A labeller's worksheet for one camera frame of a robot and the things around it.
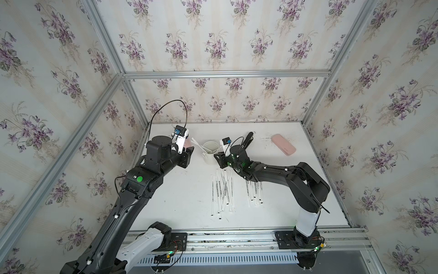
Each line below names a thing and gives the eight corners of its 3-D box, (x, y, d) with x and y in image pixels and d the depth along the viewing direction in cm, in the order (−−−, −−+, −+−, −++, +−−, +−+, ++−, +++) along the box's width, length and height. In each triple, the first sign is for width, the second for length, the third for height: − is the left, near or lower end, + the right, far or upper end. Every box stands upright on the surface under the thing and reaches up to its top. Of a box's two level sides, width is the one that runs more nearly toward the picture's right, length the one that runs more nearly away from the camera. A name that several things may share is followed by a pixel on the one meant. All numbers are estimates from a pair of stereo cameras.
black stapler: (241, 149, 108) (242, 143, 104) (248, 136, 115) (250, 131, 111) (246, 151, 107) (247, 145, 103) (253, 138, 114) (254, 132, 110)
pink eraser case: (287, 157, 105) (289, 155, 103) (269, 138, 114) (269, 136, 112) (296, 152, 107) (297, 150, 105) (277, 134, 117) (278, 132, 115)
